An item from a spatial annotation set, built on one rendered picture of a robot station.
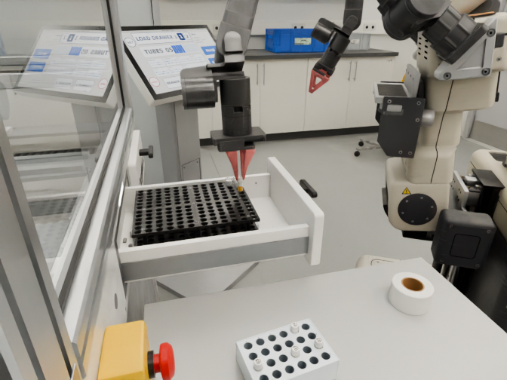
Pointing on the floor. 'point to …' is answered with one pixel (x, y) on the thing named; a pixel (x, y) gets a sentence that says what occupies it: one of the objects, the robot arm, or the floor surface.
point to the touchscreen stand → (192, 144)
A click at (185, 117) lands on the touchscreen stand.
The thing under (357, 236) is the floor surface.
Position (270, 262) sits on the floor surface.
